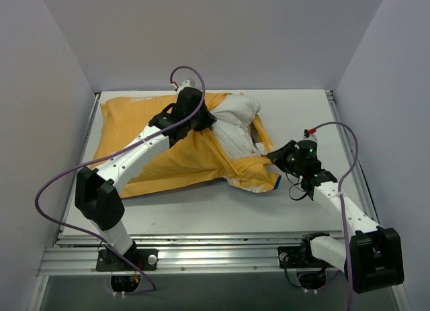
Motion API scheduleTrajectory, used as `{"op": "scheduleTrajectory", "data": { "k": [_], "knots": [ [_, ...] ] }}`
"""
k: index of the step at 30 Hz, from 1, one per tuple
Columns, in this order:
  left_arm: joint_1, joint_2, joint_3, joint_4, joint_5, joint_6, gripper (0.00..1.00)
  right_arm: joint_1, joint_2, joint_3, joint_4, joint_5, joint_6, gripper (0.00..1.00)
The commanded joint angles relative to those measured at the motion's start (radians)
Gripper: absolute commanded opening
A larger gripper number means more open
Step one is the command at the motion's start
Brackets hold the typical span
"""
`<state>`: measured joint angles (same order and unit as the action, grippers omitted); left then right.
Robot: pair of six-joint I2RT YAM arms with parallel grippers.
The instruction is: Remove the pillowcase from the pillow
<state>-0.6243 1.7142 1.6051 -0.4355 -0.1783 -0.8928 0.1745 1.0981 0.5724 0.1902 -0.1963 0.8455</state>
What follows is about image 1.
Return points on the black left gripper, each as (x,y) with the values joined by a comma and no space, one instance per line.
(204,119)

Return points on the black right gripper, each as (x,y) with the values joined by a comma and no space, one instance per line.
(282,155)

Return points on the white pillow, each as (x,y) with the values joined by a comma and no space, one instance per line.
(233,125)

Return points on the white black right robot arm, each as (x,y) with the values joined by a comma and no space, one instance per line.
(370,256)

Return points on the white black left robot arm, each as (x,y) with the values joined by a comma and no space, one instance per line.
(97,192)

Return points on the blue pillowcase inner flap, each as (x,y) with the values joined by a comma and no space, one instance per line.
(277,183)

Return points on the white care label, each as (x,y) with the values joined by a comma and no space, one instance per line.
(261,148)

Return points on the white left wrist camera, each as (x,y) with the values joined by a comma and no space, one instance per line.
(189,82)

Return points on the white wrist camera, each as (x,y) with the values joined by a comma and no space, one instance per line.
(189,82)
(310,135)

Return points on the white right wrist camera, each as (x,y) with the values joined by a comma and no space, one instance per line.
(310,135)

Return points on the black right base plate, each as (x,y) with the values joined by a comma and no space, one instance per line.
(293,257)

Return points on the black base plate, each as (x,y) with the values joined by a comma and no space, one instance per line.
(145,259)
(293,257)

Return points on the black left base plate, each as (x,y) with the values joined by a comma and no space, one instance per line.
(145,259)

